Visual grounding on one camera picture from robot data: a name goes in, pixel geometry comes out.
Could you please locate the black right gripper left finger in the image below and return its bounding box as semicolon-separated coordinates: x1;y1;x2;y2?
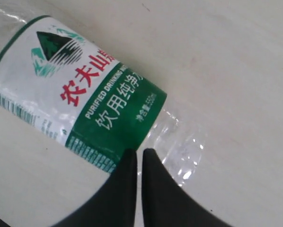
55;149;137;227

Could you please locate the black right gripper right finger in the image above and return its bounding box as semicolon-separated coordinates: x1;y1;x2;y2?
141;148;230;227

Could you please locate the clear plastic bottle green label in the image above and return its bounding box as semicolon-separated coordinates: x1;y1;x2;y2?
0;4;204;186

